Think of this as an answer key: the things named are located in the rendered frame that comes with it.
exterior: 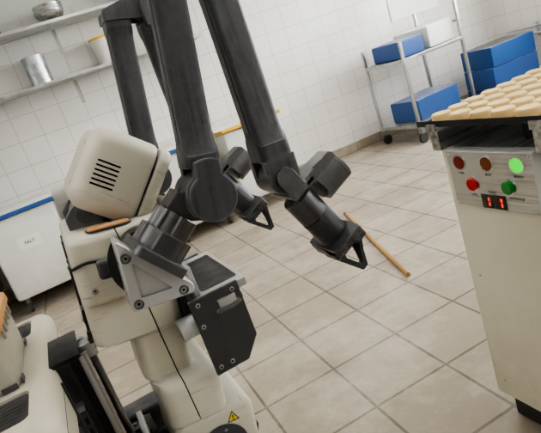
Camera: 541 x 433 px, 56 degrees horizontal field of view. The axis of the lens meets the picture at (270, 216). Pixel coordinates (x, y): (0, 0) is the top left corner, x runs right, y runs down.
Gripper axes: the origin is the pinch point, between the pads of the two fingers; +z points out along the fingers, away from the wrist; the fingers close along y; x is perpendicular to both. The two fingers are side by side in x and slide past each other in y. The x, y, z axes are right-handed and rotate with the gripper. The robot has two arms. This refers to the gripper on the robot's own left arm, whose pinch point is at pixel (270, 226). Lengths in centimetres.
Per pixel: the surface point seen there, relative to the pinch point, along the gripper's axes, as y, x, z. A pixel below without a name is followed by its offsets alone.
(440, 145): -24.7, -38.8, 10.8
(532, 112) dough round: -49, -45, 7
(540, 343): -40, -17, 59
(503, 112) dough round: -42, -45, 6
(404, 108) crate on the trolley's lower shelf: 286, -220, 168
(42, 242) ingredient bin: 288, 78, -4
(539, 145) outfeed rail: -52, -39, 10
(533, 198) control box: -49, -34, 21
